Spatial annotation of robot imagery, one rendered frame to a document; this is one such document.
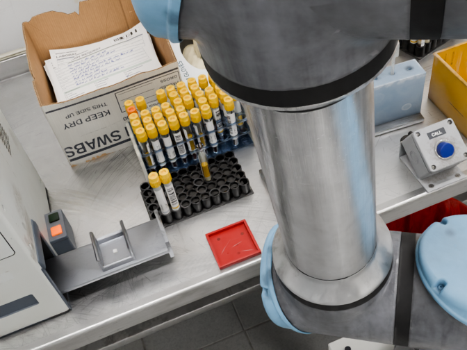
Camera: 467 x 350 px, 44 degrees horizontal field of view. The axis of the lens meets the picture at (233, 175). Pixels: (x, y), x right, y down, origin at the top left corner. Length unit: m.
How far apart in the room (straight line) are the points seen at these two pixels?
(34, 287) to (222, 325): 1.05
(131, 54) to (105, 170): 0.26
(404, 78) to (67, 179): 0.61
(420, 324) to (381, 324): 0.04
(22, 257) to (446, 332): 0.51
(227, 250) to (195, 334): 0.95
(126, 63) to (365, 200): 0.81
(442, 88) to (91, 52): 0.68
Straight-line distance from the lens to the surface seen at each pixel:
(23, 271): 0.82
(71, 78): 1.19
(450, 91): 1.05
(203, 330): 1.84
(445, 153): 0.94
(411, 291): 0.58
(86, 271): 0.90
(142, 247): 0.89
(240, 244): 0.91
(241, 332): 1.82
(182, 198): 0.96
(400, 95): 1.03
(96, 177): 1.07
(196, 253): 0.91
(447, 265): 0.57
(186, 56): 1.18
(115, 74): 1.16
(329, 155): 0.37
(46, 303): 0.89
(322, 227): 0.45
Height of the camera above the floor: 1.62
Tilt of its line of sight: 48 degrees down
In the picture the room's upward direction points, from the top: 11 degrees counter-clockwise
